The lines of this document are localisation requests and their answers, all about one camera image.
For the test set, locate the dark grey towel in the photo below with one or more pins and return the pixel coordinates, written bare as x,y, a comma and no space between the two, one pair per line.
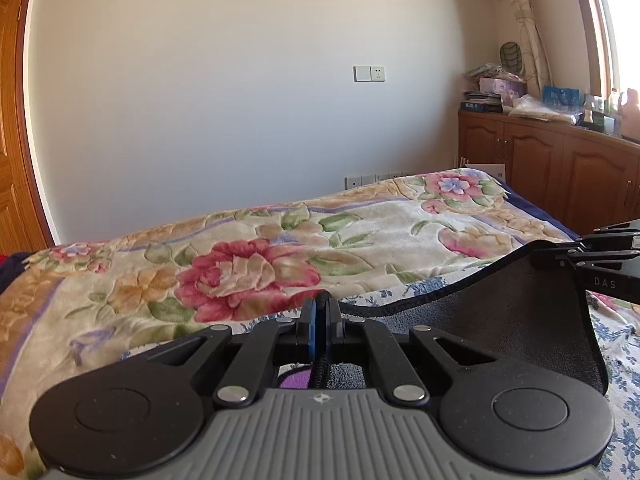
500,320

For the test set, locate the white box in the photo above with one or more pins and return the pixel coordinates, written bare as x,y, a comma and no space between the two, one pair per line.
492,170

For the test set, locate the wooden door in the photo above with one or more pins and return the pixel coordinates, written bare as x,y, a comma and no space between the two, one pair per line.
12,135

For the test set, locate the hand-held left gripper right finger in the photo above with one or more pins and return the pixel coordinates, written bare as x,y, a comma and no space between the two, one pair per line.
326,331

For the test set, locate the clear plastic bag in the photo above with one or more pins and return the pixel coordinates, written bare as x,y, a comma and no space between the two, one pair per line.
542,110

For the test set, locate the floral plush blanket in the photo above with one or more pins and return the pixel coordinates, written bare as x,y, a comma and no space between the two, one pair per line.
225,270

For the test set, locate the wooden cabinet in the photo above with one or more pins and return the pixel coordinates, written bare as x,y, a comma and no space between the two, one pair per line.
550,160

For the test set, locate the wooden window frame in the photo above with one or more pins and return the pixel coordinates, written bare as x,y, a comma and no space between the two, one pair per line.
590,20

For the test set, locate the purple box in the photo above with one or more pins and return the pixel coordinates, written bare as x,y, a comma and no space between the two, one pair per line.
502,90

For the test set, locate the green and white boxes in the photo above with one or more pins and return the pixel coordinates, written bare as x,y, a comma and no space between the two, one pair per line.
600,115

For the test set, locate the green oval hand fan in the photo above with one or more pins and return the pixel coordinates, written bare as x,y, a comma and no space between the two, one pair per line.
512,59

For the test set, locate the brown bottle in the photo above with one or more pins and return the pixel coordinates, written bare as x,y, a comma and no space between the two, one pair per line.
631,112

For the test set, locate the blue box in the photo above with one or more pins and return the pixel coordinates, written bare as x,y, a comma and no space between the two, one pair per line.
562,96

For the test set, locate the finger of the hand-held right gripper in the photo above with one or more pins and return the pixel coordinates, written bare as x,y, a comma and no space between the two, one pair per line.
605,257
612,241

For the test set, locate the patterned curtain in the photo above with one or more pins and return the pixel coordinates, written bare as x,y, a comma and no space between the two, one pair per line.
530,25

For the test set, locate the white wall switch panel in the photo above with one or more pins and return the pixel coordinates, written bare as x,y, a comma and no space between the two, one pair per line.
369,74

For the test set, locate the blue floral bed sheet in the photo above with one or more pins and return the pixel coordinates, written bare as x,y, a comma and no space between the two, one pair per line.
620,360

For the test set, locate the stack of books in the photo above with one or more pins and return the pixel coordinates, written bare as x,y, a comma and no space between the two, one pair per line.
481,104

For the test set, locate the dark cloth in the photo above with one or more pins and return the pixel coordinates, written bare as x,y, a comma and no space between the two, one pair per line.
10,270

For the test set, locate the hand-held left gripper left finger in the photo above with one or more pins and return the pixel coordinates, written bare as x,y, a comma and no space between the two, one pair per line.
311,331

